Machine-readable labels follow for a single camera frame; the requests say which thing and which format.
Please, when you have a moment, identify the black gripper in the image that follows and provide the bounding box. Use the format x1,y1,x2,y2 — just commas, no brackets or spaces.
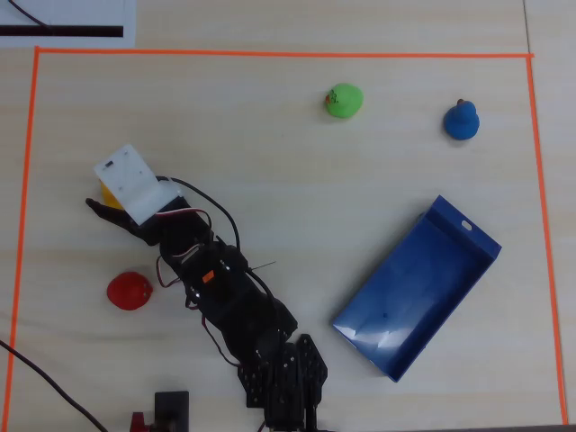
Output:
85,197,218,265

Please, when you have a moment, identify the yellow rubber duck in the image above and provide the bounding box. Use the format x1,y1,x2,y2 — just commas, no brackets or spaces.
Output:
98,178,126,212

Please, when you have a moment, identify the red rubber duck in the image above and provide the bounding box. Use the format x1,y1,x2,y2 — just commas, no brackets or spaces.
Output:
106,270,156,311

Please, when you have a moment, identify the green rubber duck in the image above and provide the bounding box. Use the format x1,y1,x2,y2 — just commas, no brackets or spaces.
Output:
324,82,365,120

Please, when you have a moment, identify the blue open box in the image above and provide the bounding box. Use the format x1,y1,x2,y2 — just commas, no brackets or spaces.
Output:
331,193,503,383

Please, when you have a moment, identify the blue rubber duck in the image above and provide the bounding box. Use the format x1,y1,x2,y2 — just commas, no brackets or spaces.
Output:
443,98,482,141

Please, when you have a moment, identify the black table clamp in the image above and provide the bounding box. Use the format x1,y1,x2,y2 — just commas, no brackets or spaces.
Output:
153,390,191,432

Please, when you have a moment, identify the white paper with black bar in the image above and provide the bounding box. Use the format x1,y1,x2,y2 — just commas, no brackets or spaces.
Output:
0,0,137,49

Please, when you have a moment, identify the orange tape border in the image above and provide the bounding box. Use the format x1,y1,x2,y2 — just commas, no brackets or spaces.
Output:
3,45,570,427

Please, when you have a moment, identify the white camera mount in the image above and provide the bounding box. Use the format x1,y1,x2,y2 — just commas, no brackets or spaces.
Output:
93,143,186,226

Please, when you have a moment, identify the black camera cable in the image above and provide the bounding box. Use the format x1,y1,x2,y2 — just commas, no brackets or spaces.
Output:
166,176,276,307

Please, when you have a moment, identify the thick black cable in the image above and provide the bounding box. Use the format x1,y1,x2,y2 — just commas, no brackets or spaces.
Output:
0,338,110,432

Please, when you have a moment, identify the thin black cable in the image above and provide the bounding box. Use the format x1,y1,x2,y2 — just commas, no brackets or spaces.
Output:
7,0,53,31

